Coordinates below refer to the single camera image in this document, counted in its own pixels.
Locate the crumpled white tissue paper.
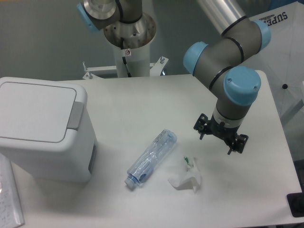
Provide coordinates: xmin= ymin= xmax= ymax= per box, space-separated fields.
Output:
xmin=168 ymin=156 xmax=201 ymax=194

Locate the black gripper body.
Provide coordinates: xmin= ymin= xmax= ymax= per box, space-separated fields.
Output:
xmin=206 ymin=116 xmax=239 ymax=145

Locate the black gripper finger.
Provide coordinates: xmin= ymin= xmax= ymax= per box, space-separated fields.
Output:
xmin=227 ymin=134 xmax=248 ymax=155
xmin=193 ymin=114 xmax=210 ymax=140

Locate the clear plastic water bottle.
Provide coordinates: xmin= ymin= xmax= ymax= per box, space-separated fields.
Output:
xmin=124 ymin=129 xmax=177 ymax=189

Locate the white push-lid trash can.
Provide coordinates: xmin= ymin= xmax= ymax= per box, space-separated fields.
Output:
xmin=0 ymin=77 xmax=97 ymax=182

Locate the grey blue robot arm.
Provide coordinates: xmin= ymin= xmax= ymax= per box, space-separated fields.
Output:
xmin=77 ymin=0 xmax=271 ymax=153

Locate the black device at edge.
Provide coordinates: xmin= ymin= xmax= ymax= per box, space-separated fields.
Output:
xmin=286 ymin=192 xmax=304 ymax=218

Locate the white umbrella with lettering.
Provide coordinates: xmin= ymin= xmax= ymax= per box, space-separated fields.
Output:
xmin=244 ymin=1 xmax=304 ymax=128

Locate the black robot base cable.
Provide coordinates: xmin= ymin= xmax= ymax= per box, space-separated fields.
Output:
xmin=120 ymin=37 xmax=133 ymax=78

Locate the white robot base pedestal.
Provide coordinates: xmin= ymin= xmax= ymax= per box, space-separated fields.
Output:
xmin=104 ymin=13 xmax=156 ymax=74

